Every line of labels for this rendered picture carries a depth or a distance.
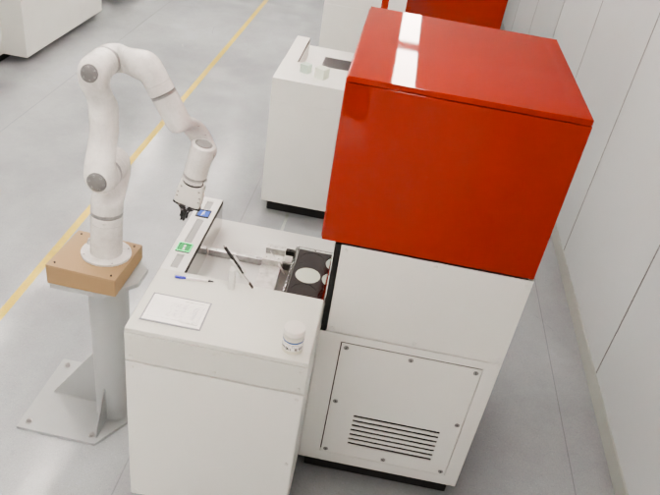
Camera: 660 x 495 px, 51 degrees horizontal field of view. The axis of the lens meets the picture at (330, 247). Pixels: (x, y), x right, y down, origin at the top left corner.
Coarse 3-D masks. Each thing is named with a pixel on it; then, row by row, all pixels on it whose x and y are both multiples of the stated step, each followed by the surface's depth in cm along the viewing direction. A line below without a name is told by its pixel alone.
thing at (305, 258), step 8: (304, 256) 283; (312, 256) 284; (320, 256) 285; (328, 256) 286; (296, 264) 278; (304, 264) 279; (312, 264) 280; (320, 264) 280; (320, 272) 276; (296, 280) 269; (320, 280) 272; (288, 288) 265; (296, 288) 265; (304, 288) 266; (312, 288) 267; (320, 288) 267; (304, 296) 262; (312, 296) 263; (320, 296) 264
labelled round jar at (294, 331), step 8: (296, 320) 225; (288, 328) 222; (296, 328) 222; (304, 328) 223; (288, 336) 221; (296, 336) 220; (288, 344) 223; (296, 344) 222; (288, 352) 225; (296, 352) 225
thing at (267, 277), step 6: (264, 264) 278; (282, 264) 282; (264, 270) 275; (270, 270) 276; (276, 270) 276; (258, 276) 271; (264, 276) 272; (270, 276) 272; (276, 276) 273; (258, 282) 268; (264, 282) 269; (270, 282) 269; (276, 282) 273; (264, 288) 266; (270, 288) 266
